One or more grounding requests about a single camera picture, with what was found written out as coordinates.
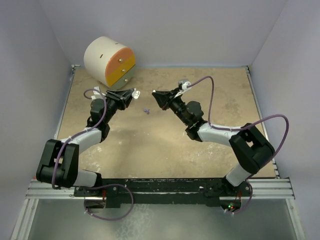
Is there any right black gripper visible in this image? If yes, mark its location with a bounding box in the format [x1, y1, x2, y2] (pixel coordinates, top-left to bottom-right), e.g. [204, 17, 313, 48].
[153, 87, 190, 126]

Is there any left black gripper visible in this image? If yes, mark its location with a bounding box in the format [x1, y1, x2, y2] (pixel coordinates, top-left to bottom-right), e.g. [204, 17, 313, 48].
[102, 89, 134, 124]

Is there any white earbud charging case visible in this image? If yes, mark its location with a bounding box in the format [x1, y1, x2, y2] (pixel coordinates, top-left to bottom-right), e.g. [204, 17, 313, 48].
[132, 88, 141, 100]

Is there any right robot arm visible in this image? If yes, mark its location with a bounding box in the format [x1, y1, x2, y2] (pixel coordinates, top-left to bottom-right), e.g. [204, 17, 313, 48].
[152, 88, 275, 196]

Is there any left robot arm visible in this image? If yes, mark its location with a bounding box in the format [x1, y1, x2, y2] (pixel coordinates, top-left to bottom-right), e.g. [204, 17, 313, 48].
[35, 87, 140, 196]

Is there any round mini drawer cabinet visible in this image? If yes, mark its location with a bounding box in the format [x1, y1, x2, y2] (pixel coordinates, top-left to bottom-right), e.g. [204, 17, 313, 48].
[83, 36, 136, 90]

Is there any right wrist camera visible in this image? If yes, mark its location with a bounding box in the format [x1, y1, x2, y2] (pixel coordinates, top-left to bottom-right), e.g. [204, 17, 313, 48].
[174, 79, 191, 98]

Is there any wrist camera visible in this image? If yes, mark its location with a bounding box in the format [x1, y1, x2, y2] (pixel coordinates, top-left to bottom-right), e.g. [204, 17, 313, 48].
[174, 79, 191, 98]
[91, 86, 104, 100]

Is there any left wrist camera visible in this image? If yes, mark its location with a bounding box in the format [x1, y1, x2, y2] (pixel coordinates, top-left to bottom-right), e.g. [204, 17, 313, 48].
[91, 86, 104, 100]

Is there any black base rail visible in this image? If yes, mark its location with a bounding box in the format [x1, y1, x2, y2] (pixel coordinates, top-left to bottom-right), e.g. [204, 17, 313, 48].
[74, 177, 253, 209]

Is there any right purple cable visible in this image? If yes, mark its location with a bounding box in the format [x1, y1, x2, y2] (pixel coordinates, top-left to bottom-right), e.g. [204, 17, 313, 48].
[187, 76, 290, 215]

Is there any aluminium frame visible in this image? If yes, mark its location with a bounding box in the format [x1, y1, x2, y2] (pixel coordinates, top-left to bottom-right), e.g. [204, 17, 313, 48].
[9, 64, 306, 240]

